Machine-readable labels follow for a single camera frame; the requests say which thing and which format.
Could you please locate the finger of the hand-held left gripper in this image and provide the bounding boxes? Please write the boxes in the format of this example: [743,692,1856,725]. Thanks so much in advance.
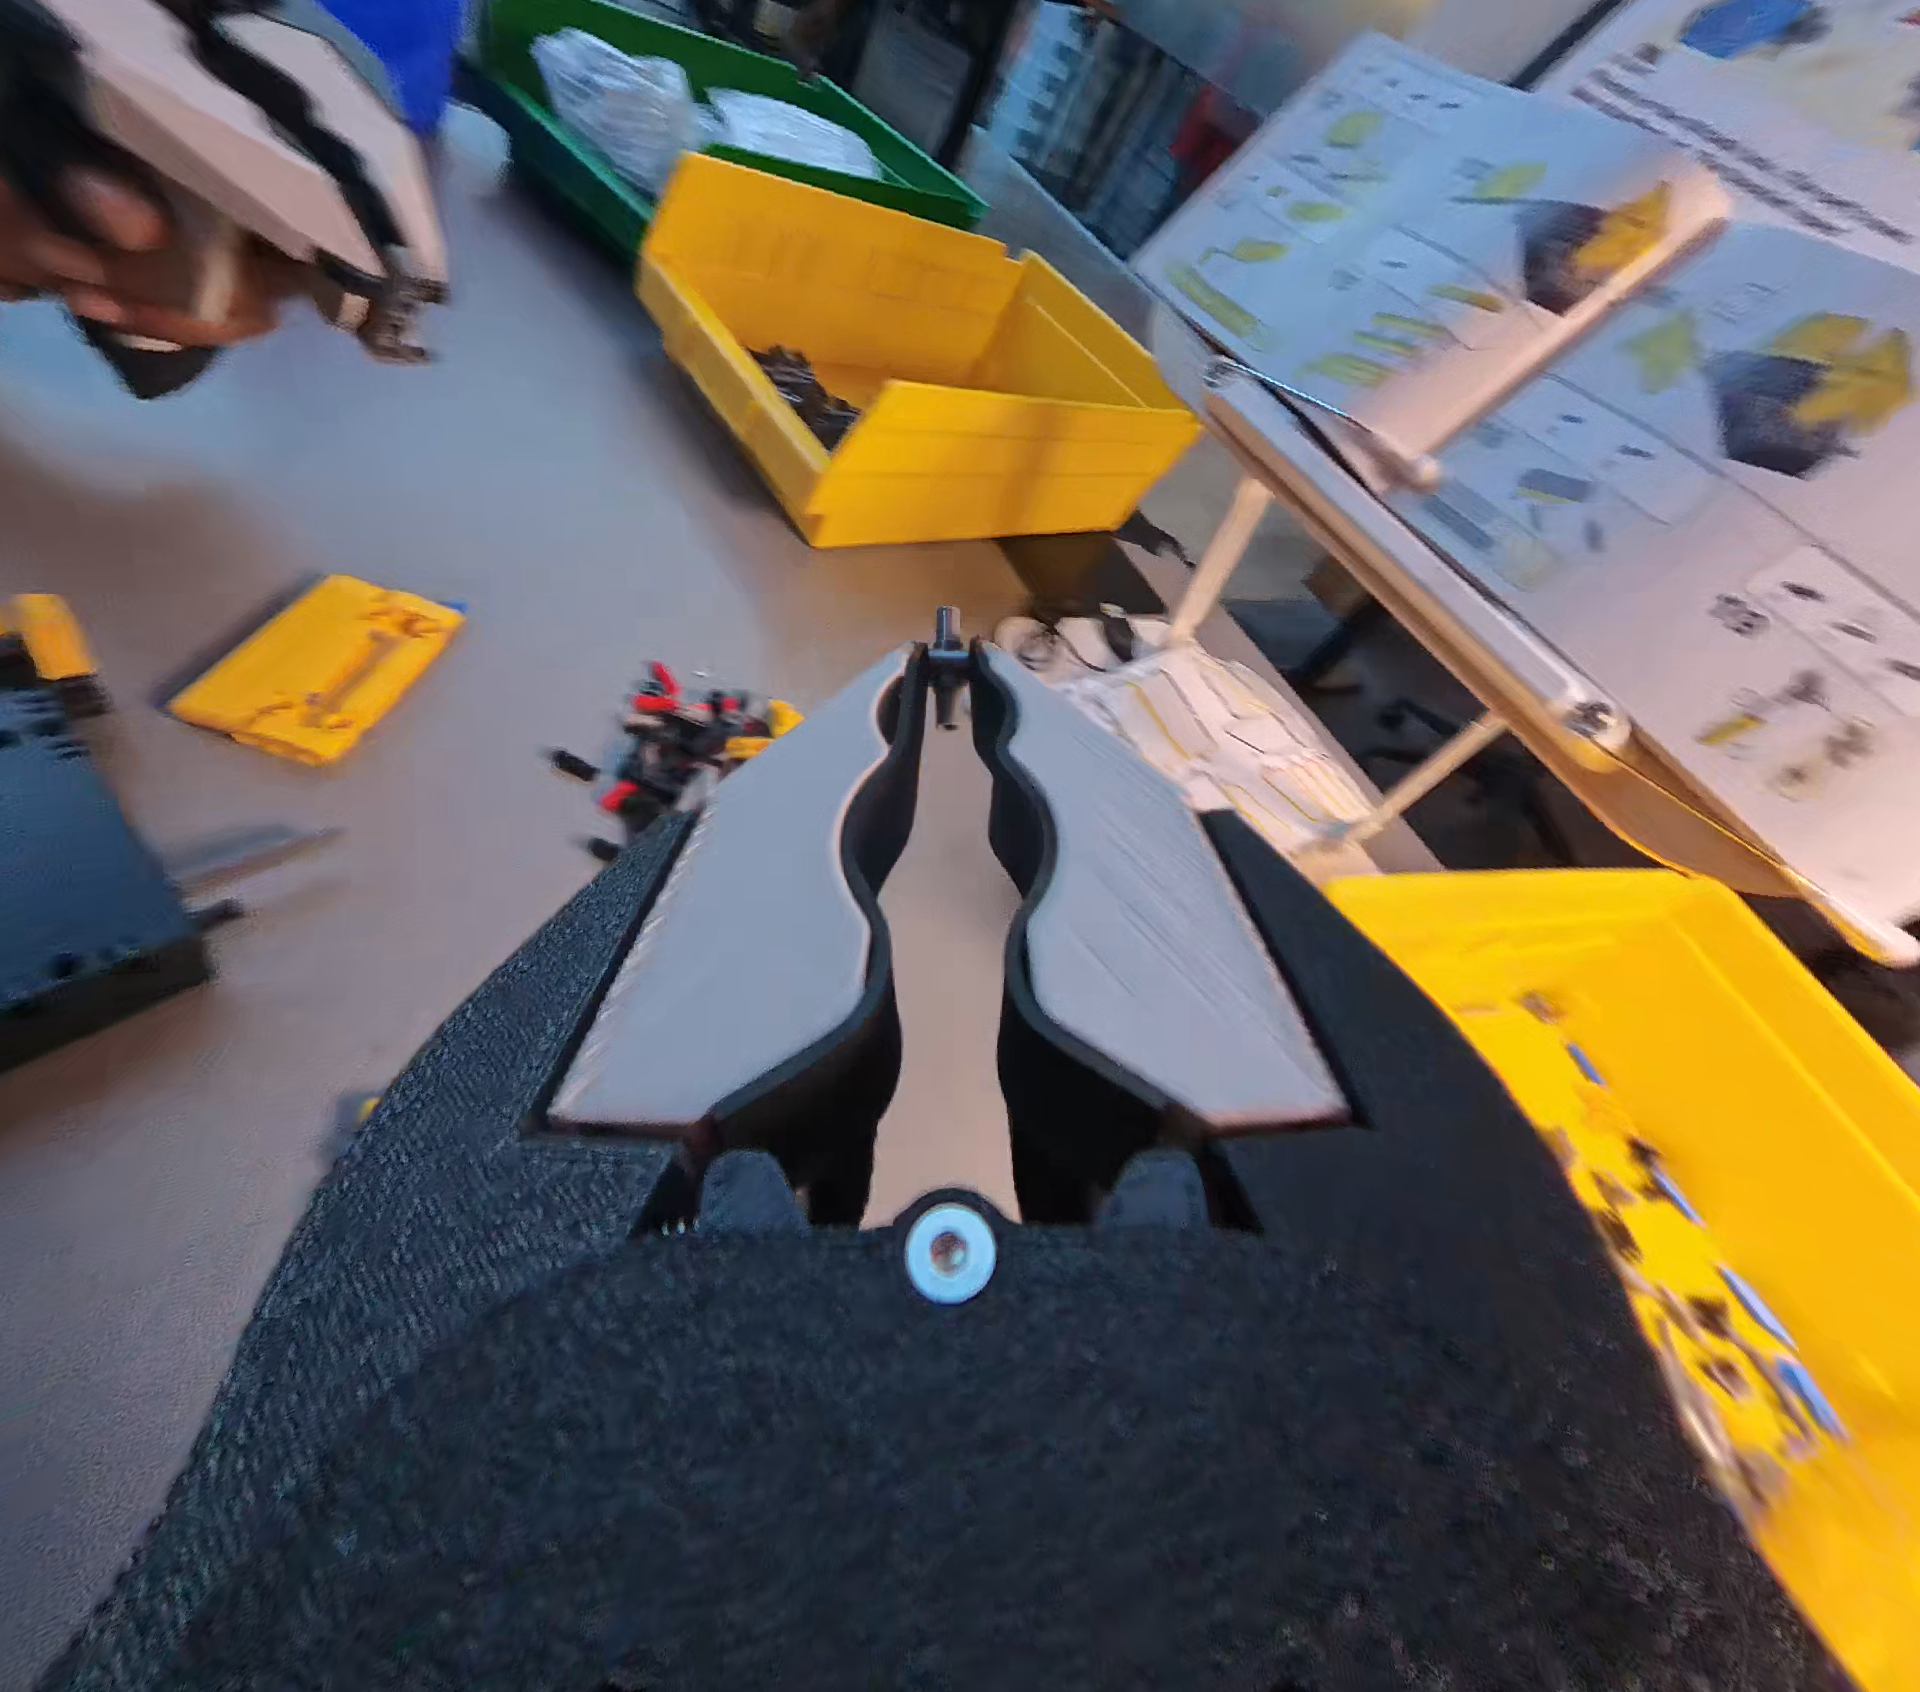
[0,0,391,293]
[215,8,456,301]

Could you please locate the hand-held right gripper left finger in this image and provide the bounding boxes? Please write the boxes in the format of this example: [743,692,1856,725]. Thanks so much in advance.
[545,646,931,1141]

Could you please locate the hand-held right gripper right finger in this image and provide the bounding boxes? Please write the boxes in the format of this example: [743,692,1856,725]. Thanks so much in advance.
[965,642,1351,1140]

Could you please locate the pile of small building parts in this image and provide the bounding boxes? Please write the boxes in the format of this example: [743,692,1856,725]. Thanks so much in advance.
[545,659,803,861]

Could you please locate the grey desk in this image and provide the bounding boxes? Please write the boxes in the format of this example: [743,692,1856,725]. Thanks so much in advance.
[0,102,1442,1650]

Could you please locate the black desk mat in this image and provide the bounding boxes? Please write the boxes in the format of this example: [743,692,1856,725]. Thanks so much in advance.
[1033,513,1202,614]

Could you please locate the person's left hand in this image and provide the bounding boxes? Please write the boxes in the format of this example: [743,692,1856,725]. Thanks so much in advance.
[0,173,328,353]

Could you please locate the green plastic bin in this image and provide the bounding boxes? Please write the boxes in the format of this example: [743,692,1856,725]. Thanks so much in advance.
[479,0,990,269]

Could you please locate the white printed mat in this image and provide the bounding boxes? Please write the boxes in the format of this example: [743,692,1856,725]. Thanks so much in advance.
[995,612,1382,846]

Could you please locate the crumpled clear plastic bag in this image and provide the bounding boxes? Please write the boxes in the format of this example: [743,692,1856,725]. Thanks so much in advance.
[532,26,708,193]

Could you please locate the flat clear plastic bag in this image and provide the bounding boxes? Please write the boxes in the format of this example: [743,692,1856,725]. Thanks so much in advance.
[704,85,888,182]

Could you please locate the heap of black building parts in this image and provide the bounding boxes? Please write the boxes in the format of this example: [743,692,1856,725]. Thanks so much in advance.
[743,342,863,450]

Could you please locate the yellow building panel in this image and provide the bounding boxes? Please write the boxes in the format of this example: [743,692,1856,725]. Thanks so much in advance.
[163,573,468,767]

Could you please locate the yellow plastic bin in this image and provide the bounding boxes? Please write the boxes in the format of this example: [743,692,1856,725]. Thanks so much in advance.
[633,149,1202,550]
[1325,869,1920,1692]

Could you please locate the heap of mixed building parts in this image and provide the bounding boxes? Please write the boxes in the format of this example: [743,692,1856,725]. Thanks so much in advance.
[1514,986,1847,1513]

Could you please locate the yellow black toy robot body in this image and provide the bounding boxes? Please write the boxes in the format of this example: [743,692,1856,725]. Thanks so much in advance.
[0,591,219,1071]

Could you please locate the open instruction manual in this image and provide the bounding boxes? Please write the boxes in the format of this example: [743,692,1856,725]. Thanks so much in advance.
[1132,29,1920,913]

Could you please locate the coiled black cable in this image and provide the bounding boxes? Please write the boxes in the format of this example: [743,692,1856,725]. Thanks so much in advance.
[995,612,1141,673]

